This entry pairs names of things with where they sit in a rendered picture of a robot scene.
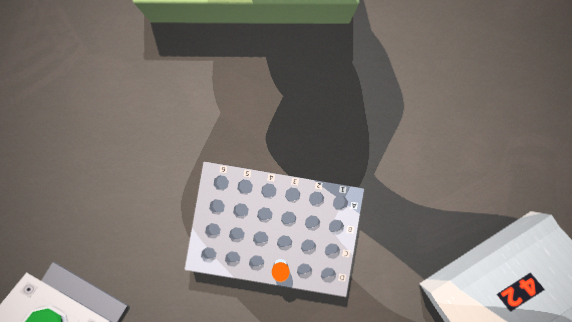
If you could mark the white tube rack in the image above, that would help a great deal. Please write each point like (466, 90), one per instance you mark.
(310, 224)

